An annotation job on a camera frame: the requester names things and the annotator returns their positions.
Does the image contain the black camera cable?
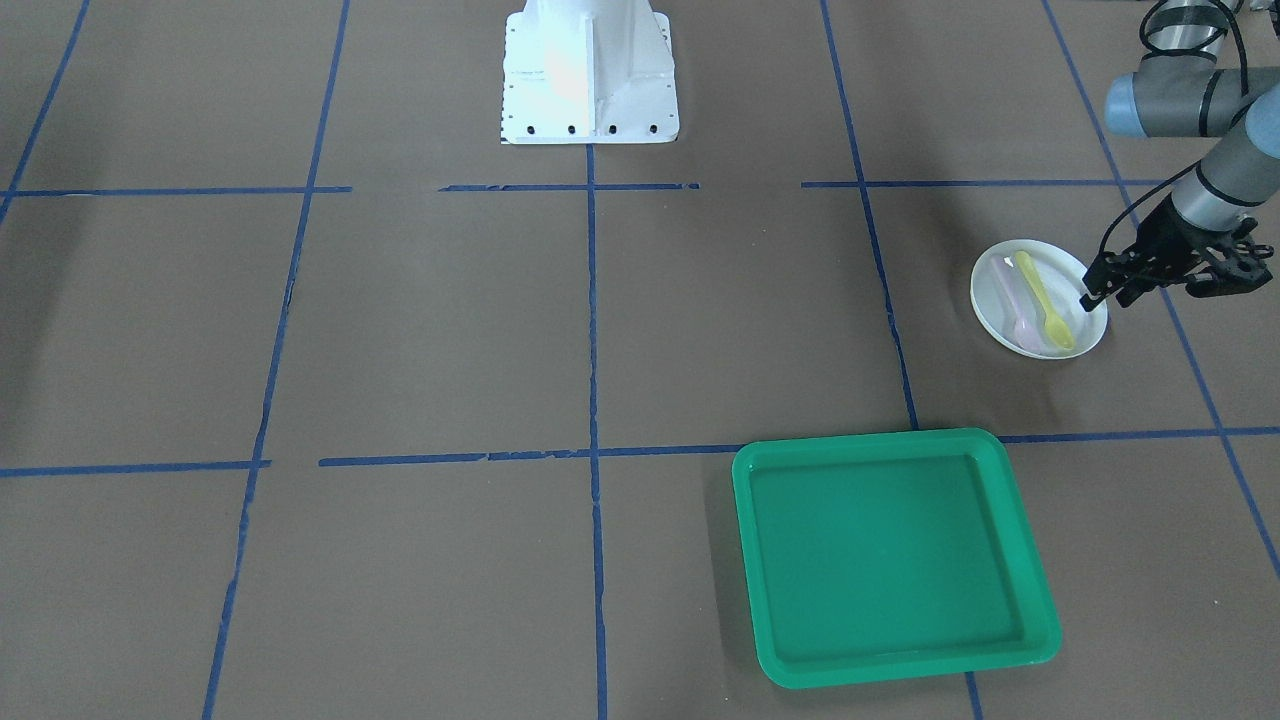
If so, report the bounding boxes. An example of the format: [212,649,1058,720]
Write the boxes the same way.
[1097,0,1253,263]

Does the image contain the green plastic tray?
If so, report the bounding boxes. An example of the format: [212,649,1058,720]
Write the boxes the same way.
[731,428,1062,691]

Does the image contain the yellow plastic spoon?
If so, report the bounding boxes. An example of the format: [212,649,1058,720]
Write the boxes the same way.
[1012,250,1076,351]

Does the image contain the white round plate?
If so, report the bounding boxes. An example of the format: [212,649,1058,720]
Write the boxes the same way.
[969,240,1108,361]

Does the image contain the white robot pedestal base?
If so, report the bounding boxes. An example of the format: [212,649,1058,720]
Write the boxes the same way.
[499,1,681,145]

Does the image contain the brown paper table cover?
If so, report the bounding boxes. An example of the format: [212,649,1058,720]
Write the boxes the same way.
[3,1,1277,719]

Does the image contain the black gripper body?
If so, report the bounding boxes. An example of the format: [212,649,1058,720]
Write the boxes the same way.
[1119,195,1233,287]

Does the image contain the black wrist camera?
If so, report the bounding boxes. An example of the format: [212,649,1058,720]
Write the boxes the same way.
[1185,236,1275,299]

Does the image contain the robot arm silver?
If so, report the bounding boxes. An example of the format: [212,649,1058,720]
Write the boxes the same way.
[1080,1,1279,311]

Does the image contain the pink plastic spoon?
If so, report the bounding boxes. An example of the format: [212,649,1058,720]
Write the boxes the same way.
[989,258,1044,355]

